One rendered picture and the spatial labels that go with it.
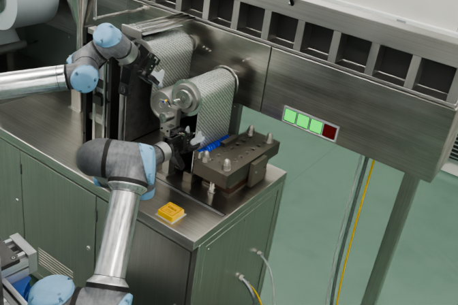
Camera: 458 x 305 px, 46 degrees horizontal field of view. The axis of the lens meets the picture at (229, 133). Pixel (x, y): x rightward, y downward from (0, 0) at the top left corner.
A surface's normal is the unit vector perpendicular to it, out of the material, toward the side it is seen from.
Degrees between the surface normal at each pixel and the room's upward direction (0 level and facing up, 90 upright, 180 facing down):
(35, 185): 90
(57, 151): 0
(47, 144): 0
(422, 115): 90
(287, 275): 0
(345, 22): 90
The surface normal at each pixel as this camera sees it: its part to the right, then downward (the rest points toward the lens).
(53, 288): 0.00, -0.89
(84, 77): 0.18, 0.49
